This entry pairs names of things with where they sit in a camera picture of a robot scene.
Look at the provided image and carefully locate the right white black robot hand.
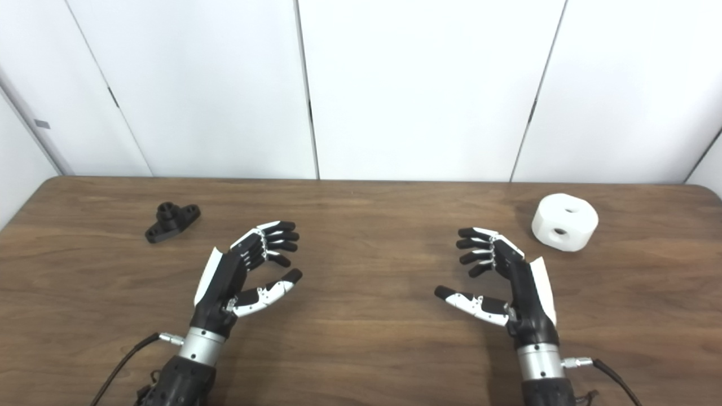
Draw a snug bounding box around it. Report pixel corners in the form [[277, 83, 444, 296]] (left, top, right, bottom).
[[434, 227, 560, 346]]

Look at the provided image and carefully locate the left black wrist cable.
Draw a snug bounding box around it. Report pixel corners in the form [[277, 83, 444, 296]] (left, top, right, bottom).
[[90, 333, 186, 406]]

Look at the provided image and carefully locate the black flanged holder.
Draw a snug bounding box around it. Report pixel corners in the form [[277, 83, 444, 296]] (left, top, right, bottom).
[[145, 202, 201, 244]]

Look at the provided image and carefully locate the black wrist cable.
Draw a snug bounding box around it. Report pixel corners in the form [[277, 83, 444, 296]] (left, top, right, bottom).
[[90, 333, 186, 406], [561, 356, 642, 406]]

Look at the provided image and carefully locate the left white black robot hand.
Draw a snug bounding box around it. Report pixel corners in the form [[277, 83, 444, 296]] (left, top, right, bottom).
[[189, 220, 303, 339]]

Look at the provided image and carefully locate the round white piece with holes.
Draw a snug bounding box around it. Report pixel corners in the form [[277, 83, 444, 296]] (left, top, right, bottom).
[[531, 193, 598, 252]]

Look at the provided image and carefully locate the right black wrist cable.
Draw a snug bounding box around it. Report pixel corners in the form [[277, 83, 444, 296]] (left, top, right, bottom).
[[561, 356, 642, 406]]

